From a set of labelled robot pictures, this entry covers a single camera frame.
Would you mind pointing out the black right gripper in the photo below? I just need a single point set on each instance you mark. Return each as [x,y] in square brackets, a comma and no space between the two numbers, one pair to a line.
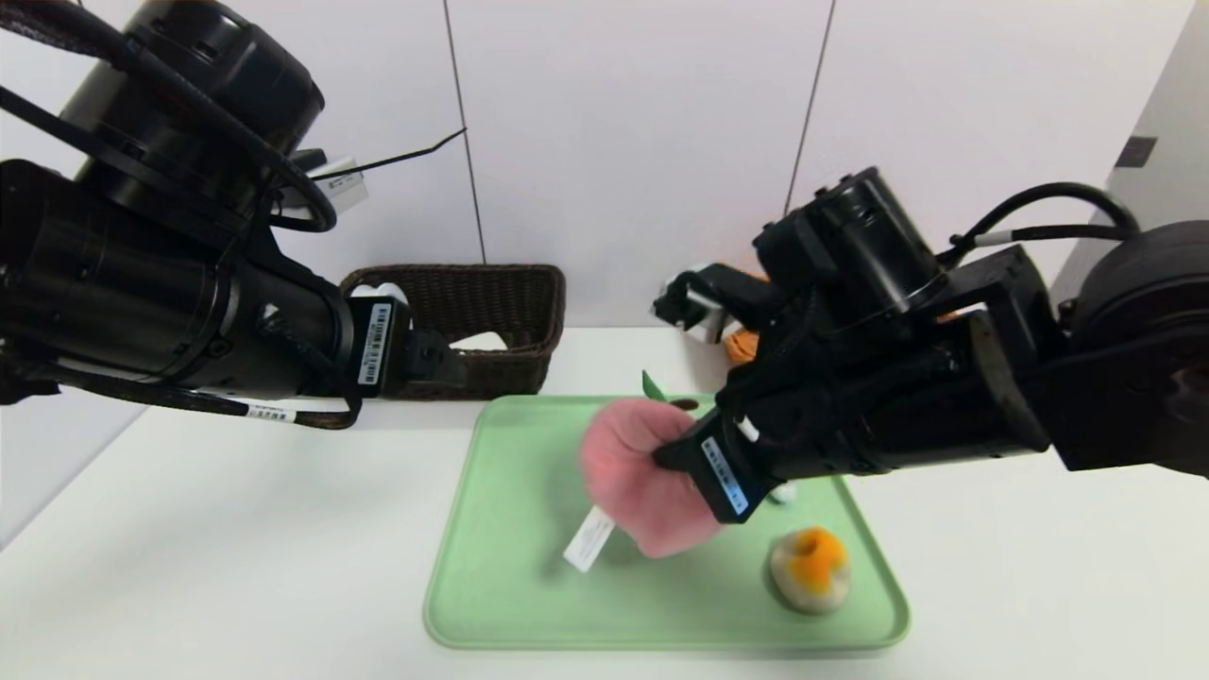
[725,475]

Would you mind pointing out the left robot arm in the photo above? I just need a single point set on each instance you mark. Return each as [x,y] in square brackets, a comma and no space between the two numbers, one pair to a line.
[113,283]

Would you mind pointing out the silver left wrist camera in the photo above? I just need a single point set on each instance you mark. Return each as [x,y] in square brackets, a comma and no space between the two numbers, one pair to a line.
[340,189]

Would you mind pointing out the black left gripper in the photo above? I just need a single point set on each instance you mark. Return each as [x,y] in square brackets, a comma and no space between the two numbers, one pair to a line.
[380,344]

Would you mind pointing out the small black wall bracket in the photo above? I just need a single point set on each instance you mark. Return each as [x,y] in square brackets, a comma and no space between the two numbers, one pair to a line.
[1135,151]

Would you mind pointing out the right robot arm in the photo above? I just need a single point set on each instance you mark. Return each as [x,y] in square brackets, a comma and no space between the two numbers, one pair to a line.
[1133,312]

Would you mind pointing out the light green plastic tray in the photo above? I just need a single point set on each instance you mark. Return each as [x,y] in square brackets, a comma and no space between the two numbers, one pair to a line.
[510,586]

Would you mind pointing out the fried egg toy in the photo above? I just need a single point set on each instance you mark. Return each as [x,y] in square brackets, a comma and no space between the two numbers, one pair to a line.
[808,572]

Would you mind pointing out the pink plush peach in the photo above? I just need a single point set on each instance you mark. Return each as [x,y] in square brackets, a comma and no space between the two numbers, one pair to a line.
[628,453]

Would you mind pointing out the dark brown wicker basket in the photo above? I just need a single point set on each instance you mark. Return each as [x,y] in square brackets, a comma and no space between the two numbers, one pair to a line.
[510,302]

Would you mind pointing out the white soap bar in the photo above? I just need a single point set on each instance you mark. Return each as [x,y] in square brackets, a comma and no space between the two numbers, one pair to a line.
[484,341]

